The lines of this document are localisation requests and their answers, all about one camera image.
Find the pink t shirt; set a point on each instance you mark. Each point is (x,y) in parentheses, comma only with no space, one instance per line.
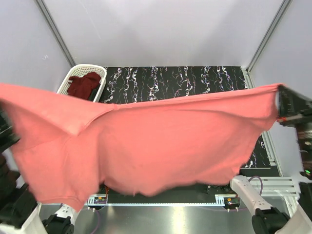
(69,146)

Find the dark red t shirt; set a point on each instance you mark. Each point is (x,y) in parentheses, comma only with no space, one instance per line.
(81,87)

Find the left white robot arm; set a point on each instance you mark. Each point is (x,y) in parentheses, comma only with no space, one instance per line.
(19,210)

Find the black garment in basket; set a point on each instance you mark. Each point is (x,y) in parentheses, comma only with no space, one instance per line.
(94,93)

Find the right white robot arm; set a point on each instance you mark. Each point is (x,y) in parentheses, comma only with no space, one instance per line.
(267,219)

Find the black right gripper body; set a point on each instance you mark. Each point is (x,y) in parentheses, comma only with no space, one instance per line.
(301,115)

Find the white plastic laundry basket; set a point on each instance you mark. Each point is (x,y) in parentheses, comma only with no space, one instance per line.
(81,70)

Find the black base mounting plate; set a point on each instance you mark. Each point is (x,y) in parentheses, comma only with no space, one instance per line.
(197,193)

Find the grey slotted cable duct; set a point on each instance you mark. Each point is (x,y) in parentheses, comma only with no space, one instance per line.
(96,200)

